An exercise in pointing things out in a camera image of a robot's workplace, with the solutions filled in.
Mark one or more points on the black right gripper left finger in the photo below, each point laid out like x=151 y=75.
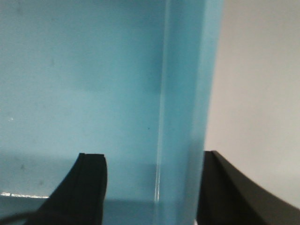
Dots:
x=79 y=198

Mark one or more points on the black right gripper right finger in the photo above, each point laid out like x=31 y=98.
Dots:
x=228 y=197

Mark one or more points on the light blue plastic box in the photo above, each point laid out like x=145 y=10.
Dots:
x=129 y=79

